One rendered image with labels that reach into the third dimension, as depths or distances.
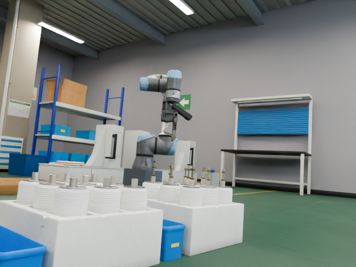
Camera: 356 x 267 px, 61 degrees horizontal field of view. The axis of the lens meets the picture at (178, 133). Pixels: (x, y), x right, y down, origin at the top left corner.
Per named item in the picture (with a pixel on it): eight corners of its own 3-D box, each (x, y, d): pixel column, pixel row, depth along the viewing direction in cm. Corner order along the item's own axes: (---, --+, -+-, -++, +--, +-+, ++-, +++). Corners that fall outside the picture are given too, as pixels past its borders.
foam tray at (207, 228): (124, 235, 140) (128, 196, 142) (180, 227, 169) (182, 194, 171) (189, 256, 114) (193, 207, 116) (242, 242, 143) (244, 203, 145)
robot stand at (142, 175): (119, 215, 193) (123, 168, 197) (138, 213, 208) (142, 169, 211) (141, 219, 183) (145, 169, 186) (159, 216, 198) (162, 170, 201)
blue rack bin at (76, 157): (55, 161, 651) (56, 152, 653) (70, 162, 682) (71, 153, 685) (70, 163, 623) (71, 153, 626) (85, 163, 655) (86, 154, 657)
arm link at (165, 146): (153, 154, 206) (160, 77, 212) (175, 156, 208) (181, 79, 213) (153, 154, 195) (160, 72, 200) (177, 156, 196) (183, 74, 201)
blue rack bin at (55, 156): (36, 160, 615) (38, 150, 617) (53, 161, 646) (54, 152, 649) (52, 162, 587) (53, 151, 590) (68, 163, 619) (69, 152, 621)
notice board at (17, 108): (7, 114, 664) (9, 99, 668) (28, 118, 704) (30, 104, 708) (7, 114, 663) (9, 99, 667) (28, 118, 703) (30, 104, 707)
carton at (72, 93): (41, 103, 631) (44, 79, 636) (69, 109, 691) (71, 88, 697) (59, 101, 603) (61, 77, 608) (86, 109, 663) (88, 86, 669)
